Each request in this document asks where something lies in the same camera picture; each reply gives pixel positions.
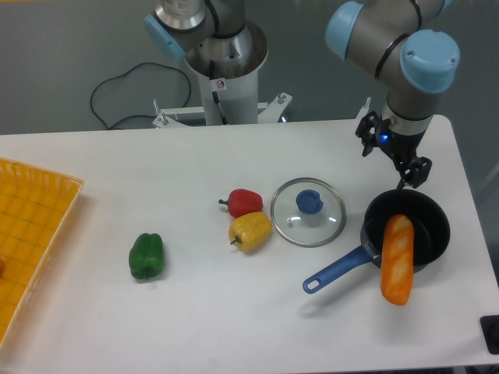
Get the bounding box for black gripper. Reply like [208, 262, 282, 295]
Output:
[355, 111, 432, 189]

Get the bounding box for glass pot lid blue knob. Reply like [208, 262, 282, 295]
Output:
[270, 177, 346, 248]

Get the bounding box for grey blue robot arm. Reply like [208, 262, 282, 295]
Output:
[144, 1, 460, 188]

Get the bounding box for orange toy baguette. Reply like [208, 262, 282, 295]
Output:
[380, 214, 415, 306]

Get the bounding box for red toy bell pepper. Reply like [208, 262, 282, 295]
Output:
[218, 189, 264, 218]

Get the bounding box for yellow toy bell pepper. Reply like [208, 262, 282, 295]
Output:
[228, 211, 273, 252]

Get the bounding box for black device at table edge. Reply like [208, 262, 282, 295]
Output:
[480, 315, 499, 355]

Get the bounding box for green toy bell pepper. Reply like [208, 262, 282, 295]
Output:
[129, 233, 165, 280]

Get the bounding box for yellow plastic basket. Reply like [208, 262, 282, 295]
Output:
[1, 158, 84, 342]

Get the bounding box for black saucepan blue handle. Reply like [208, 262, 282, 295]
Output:
[303, 189, 451, 305]

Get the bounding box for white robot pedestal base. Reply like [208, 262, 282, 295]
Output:
[153, 21, 292, 128]

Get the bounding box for black cable on floor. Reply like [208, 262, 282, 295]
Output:
[90, 62, 206, 130]

